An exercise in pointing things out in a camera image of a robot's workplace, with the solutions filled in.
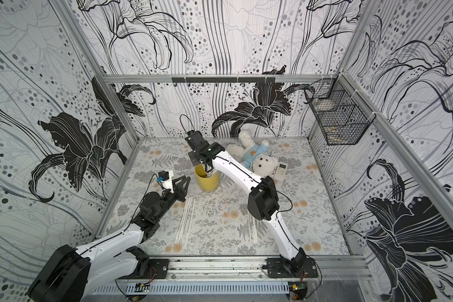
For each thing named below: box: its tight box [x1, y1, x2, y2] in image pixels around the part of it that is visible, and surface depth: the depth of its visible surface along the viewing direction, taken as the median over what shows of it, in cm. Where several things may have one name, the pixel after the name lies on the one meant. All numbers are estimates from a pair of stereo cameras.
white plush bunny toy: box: [226, 130, 279, 177], surface depth 103 cm
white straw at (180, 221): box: [173, 196, 190, 245], surface depth 86 cm
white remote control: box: [274, 161, 289, 181], surface depth 104 cm
